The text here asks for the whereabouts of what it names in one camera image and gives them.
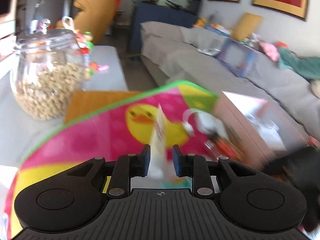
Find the green toy figure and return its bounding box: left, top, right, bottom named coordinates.
left=77, top=31, right=94, bottom=80

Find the grey sofa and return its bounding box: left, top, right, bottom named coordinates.
left=140, top=21, right=319, bottom=139

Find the colourful duck play mat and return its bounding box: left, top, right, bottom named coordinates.
left=4, top=81, right=217, bottom=239

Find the pink soft toy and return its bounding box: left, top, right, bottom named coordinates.
left=259, top=41, right=279, bottom=62

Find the green blanket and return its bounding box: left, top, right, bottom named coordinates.
left=278, top=47, right=320, bottom=80

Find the yellow cushion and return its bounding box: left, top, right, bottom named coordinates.
left=230, top=12, right=263, bottom=42

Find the cream tube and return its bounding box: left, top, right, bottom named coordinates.
left=148, top=105, right=167, bottom=180

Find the pink cardboard box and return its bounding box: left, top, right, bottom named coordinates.
left=213, top=91, right=308, bottom=169

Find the white power adapter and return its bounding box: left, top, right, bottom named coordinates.
left=196, top=112, right=226, bottom=135

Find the glass jar of nuts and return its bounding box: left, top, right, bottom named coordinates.
left=10, top=29, right=85, bottom=120

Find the orange beanbag chair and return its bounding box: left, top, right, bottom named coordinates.
left=73, top=0, right=116, bottom=45

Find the purple picture book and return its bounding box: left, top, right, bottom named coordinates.
left=216, top=38, right=257, bottom=77

